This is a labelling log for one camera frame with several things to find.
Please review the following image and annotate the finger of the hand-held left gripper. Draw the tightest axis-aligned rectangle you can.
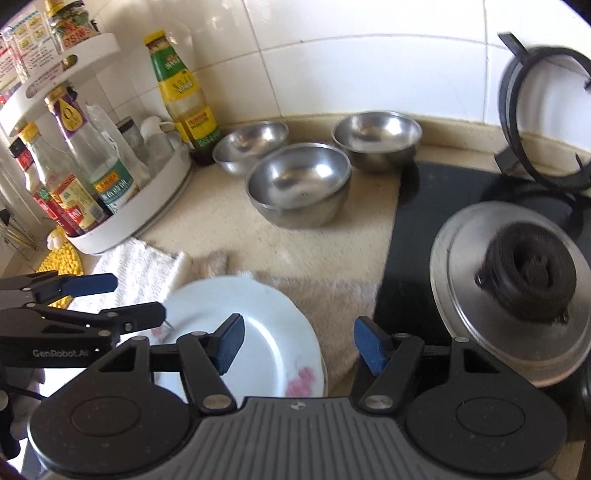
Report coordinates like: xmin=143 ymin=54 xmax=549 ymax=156
xmin=0 ymin=302 xmax=166 ymax=335
xmin=0 ymin=272 xmax=118 ymax=308

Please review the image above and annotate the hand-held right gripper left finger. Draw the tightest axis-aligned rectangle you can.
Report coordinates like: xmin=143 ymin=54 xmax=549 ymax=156
xmin=95 ymin=314 xmax=245 ymax=414

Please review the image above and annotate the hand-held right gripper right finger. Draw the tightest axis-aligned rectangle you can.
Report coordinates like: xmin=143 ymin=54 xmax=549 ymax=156
xmin=353 ymin=316 xmax=506 ymax=414

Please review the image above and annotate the white plate pink flower print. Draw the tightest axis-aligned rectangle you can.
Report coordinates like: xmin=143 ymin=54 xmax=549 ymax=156
xmin=150 ymin=276 xmax=328 ymax=400

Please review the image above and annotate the stainless steel bowl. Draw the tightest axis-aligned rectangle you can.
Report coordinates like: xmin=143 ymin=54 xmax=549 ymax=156
xmin=246 ymin=143 xmax=352 ymax=229
xmin=332 ymin=111 xmax=423 ymax=174
xmin=212 ymin=121 xmax=291 ymax=177

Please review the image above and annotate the yellow knitted mat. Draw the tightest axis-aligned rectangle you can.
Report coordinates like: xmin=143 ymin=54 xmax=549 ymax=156
xmin=39 ymin=240 xmax=86 ymax=310

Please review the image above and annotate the white towel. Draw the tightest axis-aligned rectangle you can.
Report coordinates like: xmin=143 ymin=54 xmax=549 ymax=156
xmin=69 ymin=237 xmax=192 ymax=324

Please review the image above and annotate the sauce bottle red label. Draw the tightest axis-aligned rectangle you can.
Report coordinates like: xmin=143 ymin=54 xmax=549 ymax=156
xmin=17 ymin=122 xmax=109 ymax=236

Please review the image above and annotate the white two-tier round rack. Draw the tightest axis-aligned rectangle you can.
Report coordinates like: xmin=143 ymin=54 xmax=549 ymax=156
xmin=0 ymin=32 xmax=195 ymax=256

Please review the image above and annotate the clear bottle purple neck label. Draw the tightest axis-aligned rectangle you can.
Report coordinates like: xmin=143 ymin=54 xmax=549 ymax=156
xmin=45 ymin=85 xmax=139 ymax=215

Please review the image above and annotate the steel pot lid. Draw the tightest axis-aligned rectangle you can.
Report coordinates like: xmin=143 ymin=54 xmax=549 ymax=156
xmin=429 ymin=200 xmax=591 ymax=386

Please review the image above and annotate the dark bottle red label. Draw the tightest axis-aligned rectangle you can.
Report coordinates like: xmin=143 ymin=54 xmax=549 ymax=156
xmin=8 ymin=141 xmax=63 ymax=232

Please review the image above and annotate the glass jar dark lid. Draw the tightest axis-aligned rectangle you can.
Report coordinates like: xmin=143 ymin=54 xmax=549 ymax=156
xmin=115 ymin=119 xmax=153 ymax=185

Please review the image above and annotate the white seasoning container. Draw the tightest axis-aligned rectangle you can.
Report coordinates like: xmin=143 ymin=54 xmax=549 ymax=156
xmin=139 ymin=116 xmax=188 ymax=174

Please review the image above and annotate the black glass gas stove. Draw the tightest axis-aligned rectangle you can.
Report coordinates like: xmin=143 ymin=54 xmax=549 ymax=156
xmin=373 ymin=159 xmax=591 ymax=402

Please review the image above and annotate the black burner cap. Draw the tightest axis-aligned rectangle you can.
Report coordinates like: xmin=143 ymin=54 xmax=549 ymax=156
xmin=475 ymin=222 xmax=578 ymax=324

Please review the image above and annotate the tall sauce bottle yellow-green label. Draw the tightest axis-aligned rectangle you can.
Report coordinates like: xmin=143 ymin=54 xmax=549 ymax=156
xmin=144 ymin=30 xmax=221 ymax=166

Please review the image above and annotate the clear packet printed label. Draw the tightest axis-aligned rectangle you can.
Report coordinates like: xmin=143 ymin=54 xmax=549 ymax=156
xmin=0 ymin=14 xmax=63 ymax=86

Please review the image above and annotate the spice jar colourful label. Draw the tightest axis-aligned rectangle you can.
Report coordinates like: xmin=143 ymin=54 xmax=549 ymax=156
xmin=46 ymin=0 xmax=101 ymax=47

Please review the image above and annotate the black pot support ring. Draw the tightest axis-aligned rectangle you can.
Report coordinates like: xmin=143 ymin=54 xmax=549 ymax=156
xmin=494 ymin=31 xmax=591 ymax=192

